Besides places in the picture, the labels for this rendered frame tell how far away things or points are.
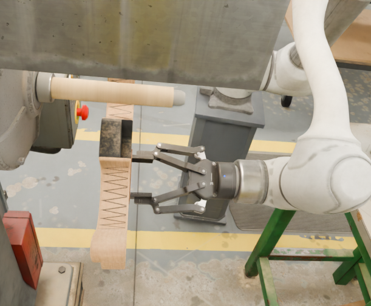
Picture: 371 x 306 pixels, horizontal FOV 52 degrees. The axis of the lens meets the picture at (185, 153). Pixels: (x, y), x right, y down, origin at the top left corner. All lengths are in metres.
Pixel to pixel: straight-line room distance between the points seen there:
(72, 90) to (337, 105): 0.42
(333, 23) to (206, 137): 0.66
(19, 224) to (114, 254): 0.75
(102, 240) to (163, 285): 1.30
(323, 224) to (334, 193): 1.62
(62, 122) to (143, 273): 1.05
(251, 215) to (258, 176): 1.34
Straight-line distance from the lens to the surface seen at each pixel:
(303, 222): 2.16
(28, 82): 0.57
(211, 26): 0.36
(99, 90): 0.58
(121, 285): 1.77
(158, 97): 0.58
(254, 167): 0.75
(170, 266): 1.82
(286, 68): 1.40
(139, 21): 0.36
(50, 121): 0.91
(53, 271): 1.50
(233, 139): 1.55
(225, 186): 0.73
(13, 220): 1.23
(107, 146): 0.53
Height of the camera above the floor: 1.61
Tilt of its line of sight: 45 degrees down
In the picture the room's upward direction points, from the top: 12 degrees clockwise
